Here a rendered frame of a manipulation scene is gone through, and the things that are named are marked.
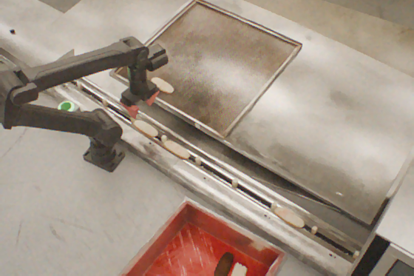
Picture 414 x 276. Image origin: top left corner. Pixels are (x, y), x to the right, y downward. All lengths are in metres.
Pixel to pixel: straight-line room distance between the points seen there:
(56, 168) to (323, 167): 0.85
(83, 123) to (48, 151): 0.29
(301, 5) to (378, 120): 0.90
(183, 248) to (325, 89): 0.72
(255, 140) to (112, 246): 0.55
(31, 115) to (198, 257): 0.59
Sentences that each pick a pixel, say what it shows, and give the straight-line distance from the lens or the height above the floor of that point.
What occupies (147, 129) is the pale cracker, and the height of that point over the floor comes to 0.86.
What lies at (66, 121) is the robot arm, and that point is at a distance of 1.31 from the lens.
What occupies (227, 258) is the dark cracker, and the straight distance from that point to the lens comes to 1.30.
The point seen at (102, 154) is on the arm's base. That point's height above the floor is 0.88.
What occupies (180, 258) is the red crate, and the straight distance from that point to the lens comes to 1.31.
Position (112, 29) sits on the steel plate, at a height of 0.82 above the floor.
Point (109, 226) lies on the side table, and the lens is 1.38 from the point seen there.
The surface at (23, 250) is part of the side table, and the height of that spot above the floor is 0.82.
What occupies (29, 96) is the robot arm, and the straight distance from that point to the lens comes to 1.15.
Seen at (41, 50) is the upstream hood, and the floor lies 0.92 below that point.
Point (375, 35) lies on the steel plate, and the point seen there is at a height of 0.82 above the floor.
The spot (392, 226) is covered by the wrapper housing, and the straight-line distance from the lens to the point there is 0.87.
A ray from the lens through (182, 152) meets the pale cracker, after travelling 1.47.
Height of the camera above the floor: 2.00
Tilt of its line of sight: 46 degrees down
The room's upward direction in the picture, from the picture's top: 2 degrees clockwise
